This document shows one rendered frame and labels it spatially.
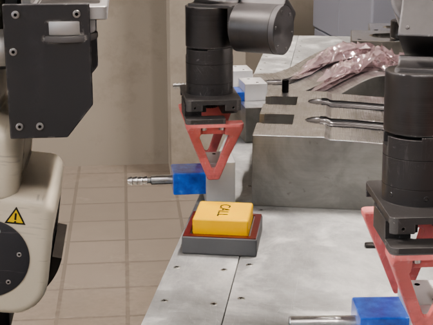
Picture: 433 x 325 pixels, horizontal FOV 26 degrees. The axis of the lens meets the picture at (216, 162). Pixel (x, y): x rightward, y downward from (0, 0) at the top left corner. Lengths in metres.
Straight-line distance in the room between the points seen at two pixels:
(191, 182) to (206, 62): 0.15
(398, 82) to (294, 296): 0.27
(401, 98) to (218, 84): 0.42
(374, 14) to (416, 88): 2.43
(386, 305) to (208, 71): 0.42
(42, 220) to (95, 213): 2.35
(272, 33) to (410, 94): 0.36
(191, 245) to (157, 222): 2.44
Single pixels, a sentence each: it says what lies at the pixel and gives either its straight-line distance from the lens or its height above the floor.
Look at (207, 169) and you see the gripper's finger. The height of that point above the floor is 0.85.
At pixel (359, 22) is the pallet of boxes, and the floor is 0.73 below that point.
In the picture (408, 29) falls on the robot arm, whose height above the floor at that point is 1.07.
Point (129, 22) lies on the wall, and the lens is 4.01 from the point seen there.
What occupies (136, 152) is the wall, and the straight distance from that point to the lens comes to 4.13.
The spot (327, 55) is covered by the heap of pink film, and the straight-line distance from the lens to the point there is 1.60.
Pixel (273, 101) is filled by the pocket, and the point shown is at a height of 0.88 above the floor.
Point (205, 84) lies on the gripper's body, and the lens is 1.11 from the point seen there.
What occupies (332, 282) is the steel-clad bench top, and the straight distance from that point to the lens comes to 0.94.
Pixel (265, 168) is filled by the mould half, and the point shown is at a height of 0.85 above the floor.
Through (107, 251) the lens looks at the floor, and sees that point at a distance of 3.18.
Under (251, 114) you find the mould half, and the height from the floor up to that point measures 0.84.
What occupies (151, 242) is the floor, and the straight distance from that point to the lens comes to 3.24.
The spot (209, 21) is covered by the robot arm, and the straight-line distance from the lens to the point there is 1.10.
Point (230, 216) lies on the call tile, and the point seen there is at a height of 0.84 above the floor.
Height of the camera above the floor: 1.18
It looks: 16 degrees down
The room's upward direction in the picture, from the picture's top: straight up
